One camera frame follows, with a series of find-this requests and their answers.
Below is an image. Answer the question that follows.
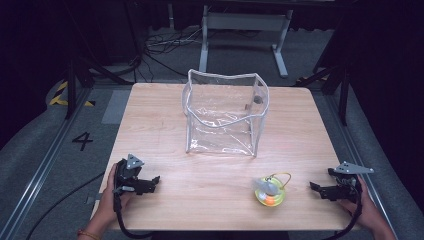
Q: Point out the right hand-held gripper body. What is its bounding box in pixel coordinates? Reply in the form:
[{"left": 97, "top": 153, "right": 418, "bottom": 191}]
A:
[{"left": 327, "top": 161, "right": 375, "bottom": 204}]

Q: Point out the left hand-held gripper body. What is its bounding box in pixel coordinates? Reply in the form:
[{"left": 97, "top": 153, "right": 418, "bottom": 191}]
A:
[{"left": 113, "top": 153, "right": 150, "bottom": 196}]

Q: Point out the person's right hand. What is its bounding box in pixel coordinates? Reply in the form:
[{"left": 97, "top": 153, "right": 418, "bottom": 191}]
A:
[{"left": 338, "top": 175, "right": 385, "bottom": 232}]

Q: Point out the person's left hand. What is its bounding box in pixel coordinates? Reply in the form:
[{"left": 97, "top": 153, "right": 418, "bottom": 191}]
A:
[{"left": 96, "top": 162, "right": 135, "bottom": 229}]

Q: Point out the yellow-green round toy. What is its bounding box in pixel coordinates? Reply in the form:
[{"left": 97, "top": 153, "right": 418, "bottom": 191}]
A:
[{"left": 252, "top": 171, "right": 292, "bottom": 208}]

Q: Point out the black metal stand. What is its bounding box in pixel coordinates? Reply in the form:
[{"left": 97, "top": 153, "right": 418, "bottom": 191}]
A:
[
  {"left": 294, "top": 63, "right": 352, "bottom": 128},
  {"left": 64, "top": 55, "right": 135, "bottom": 121}
]

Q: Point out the clear plastic bag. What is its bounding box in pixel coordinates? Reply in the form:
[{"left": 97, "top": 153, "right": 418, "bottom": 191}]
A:
[{"left": 181, "top": 68, "right": 270, "bottom": 158}]

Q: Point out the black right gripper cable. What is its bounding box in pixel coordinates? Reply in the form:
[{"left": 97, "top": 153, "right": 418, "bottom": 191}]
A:
[{"left": 329, "top": 185, "right": 364, "bottom": 240}]

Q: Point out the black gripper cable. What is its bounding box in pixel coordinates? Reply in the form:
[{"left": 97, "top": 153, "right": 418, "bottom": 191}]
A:
[
  {"left": 112, "top": 191, "right": 155, "bottom": 240},
  {"left": 329, "top": 185, "right": 364, "bottom": 240}
]

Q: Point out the metal floor rail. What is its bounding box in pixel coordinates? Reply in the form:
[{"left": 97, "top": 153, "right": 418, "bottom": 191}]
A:
[
  {"left": 0, "top": 87, "right": 95, "bottom": 240},
  {"left": 323, "top": 94, "right": 399, "bottom": 240}
]

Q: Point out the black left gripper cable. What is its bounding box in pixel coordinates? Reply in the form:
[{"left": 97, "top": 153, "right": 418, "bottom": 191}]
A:
[{"left": 112, "top": 191, "right": 155, "bottom": 240}]

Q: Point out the orange bracelet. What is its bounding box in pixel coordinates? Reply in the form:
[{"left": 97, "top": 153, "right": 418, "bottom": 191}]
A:
[{"left": 77, "top": 228, "right": 102, "bottom": 240}]

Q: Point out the black floor cable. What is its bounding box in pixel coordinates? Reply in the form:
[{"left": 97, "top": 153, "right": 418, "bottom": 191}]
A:
[{"left": 24, "top": 171, "right": 106, "bottom": 240}]

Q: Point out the bundle of floor cables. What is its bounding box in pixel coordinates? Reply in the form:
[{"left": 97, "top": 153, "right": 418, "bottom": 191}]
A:
[{"left": 143, "top": 27, "right": 205, "bottom": 56}]

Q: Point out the grey metal table frame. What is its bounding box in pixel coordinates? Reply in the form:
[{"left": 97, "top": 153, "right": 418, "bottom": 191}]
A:
[{"left": 198, "top": 4, "right": 295, "bottom": 80}]

